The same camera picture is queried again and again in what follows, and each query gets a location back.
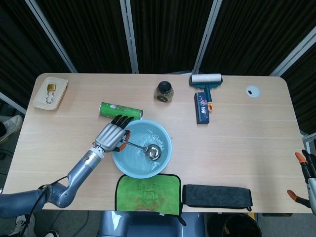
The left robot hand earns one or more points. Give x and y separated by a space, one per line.
109 135

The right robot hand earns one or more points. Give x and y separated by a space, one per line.
311 187

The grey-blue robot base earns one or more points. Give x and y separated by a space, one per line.
148 225

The light blue bowl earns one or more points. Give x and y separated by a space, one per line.
160 140

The green chips can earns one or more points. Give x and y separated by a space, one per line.
111 109

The green microfiber cloth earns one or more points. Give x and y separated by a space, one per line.
148 195

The glass spice jar black lid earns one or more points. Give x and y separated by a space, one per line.
164 90

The brass padlock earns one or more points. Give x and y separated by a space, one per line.
51 87

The beige lunch box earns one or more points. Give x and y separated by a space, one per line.
40 98

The dark grey folded cloth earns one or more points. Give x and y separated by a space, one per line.
217 196

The dark blue printed box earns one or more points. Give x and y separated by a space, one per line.
202 111

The white shoe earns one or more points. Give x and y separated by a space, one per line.
11 127

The teal lint roller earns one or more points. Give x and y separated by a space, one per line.
206 79

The black and white sneaker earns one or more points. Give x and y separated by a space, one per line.
21 222

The grey partition frame post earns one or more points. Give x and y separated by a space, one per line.
129 37
207 37
12 103
51 37
293 54

